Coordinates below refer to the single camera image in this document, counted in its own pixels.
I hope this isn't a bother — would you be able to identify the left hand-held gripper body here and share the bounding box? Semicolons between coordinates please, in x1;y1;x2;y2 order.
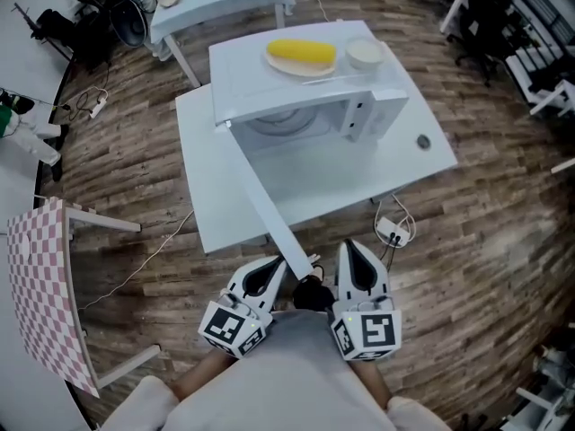
199;290;272;359

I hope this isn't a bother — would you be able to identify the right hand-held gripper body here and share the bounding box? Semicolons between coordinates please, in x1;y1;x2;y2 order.
331;294;403;363

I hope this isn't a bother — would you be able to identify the person's right forearm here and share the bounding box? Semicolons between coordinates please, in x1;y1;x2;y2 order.
357;359;392;410

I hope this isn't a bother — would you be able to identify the person's left forearm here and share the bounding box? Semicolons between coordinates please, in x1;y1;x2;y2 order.
172;350;239;401

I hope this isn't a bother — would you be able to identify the white round plate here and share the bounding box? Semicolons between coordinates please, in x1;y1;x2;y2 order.
249;108;324;136

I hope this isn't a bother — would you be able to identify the white microwave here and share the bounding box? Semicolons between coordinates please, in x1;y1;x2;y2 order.
208;19;411;152

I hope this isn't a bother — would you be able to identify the person's shoe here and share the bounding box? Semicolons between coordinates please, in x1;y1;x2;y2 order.
307;253;325;285

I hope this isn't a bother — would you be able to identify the person's black trouser leg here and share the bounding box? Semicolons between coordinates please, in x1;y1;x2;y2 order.
291;276;338;313

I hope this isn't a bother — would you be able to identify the white power strip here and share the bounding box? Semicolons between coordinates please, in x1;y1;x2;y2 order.
89;88;110;119
375;215;412;247

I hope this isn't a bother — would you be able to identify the person's light shirt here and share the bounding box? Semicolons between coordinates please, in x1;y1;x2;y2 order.
101;310;455;431

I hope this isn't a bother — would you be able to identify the white rectangular table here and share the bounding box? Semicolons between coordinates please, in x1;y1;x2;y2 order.
174;38;459;256

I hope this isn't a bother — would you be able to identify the beige round plate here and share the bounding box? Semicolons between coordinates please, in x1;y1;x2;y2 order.
264;51;338;79

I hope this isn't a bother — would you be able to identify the white rice bowl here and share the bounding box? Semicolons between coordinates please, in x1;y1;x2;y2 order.
344;37;386;71

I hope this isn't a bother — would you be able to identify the yellow corn cob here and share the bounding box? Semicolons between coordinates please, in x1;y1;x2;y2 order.
265;38;338;67

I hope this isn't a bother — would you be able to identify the wooden coat rack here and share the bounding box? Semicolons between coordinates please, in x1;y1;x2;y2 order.
11;2;75;62

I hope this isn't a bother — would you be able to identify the white power cord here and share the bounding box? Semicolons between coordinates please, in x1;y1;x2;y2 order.
372;193;418;244

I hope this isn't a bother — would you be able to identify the long white cable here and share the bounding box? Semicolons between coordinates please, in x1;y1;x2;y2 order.
79;208;195;312

